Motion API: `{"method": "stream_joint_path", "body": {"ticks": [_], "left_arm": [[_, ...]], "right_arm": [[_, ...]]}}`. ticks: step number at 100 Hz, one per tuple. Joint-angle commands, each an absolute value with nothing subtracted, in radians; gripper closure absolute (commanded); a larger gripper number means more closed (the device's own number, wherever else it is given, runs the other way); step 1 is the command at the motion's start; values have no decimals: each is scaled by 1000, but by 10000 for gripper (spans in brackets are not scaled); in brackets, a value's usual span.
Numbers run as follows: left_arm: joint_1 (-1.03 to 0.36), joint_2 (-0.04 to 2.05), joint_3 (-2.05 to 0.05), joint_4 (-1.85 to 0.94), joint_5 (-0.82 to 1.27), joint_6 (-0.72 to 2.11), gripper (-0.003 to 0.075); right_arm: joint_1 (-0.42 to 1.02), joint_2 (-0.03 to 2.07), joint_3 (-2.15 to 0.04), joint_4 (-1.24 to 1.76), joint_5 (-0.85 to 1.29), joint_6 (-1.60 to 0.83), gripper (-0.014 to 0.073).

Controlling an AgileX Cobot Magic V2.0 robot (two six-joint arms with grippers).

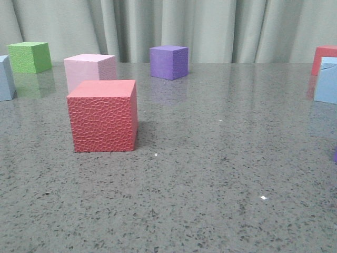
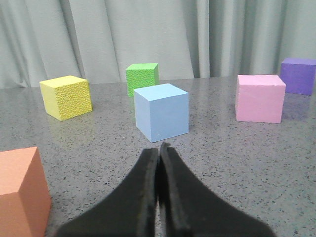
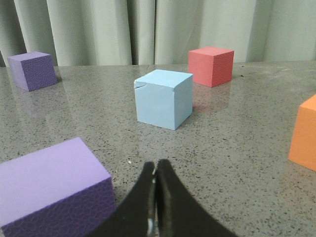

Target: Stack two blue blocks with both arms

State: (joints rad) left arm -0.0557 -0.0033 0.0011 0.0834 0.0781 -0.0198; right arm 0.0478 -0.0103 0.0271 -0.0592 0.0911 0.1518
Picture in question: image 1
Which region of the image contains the smooth red foam cube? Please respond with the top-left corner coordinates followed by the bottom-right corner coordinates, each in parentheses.
top-left (311, 45), bottom-right (337, 76)

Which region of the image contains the grey-green curtain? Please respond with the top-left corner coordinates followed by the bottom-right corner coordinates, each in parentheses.
top-left (1, 1), bottom-right (336, 63)

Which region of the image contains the blue foam cube with cut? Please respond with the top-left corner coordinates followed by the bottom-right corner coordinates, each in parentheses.
top-left (313, 56), bottom-right (336, 104)

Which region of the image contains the green foam cube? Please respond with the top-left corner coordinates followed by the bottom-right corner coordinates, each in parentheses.
top-left (7, 42), bottom-right (52, 73)

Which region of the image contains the dark purple foam cube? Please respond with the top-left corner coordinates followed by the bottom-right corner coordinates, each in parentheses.
top-left (150, 45), bottom-right (189, 80)

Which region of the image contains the pink foam cube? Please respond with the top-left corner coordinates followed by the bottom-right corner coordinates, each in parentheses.
top-left (64, 54), bottom-right (117, 93)

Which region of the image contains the textured red foam cube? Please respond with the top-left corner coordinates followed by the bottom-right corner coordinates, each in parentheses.
top-left (66, 80), bottom-right (138, 152)

